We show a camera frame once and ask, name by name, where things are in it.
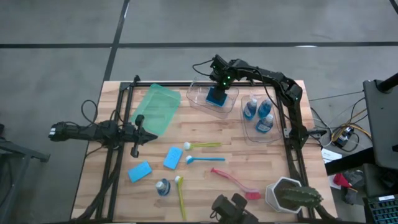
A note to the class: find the white paper sheet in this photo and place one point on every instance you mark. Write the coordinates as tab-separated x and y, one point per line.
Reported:
329	155

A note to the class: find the black pole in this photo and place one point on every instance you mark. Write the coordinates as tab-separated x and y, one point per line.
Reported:
388	83

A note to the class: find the grey cloth bundle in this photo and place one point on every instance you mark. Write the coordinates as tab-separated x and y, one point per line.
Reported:
354	177

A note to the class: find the black stand beam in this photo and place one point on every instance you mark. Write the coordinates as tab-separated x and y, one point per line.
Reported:
348	161

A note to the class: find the blue dish soap bottle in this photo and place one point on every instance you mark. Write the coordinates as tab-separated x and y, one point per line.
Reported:
163	187
264	126
249	112
265	109

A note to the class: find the white faceted planter pot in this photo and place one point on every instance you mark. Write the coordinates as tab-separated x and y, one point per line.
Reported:
271	194

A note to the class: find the blue scrub sponge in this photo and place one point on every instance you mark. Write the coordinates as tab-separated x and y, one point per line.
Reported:
139	171
172	157
211	101

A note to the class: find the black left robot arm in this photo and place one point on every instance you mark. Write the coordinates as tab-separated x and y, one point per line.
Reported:
84	132

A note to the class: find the green translucent plastic bin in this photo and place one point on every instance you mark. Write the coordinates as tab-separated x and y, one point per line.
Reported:
158	105

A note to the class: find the blue dish brush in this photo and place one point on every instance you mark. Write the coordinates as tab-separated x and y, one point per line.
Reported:
208	159

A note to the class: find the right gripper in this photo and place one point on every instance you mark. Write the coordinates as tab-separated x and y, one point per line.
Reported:
224	71

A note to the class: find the blue electronics box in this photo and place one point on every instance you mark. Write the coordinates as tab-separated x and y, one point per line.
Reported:
342	138

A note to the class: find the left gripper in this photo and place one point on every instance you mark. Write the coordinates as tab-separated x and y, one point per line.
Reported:
136	137

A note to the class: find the red dish brush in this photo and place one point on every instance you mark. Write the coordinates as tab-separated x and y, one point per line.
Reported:
253	195

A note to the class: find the clear plastic bin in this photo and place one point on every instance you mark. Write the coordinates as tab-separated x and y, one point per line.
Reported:
252	133
196	96

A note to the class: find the black aluminium table frame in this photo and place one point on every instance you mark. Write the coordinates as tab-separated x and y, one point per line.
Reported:
178	84

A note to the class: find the black handheld camera rig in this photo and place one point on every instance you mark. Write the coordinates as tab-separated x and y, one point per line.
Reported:
230	208

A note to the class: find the green cactus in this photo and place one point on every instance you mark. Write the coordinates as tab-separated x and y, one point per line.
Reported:
298	197

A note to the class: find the backlit computer keyboard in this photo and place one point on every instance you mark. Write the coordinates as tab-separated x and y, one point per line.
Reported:
384	211

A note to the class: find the grey metal cabinet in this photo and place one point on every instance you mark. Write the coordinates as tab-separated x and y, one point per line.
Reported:
384	124

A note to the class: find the red cloth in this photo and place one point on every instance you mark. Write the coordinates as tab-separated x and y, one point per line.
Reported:
340	180

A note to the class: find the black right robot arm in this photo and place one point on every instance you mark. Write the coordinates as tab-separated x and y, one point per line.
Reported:
292	109

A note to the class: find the grey metal stand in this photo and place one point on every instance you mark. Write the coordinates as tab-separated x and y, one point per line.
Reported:
29	154

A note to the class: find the yellow-green dish brush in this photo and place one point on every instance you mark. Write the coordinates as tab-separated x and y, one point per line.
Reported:
205	145
180	196

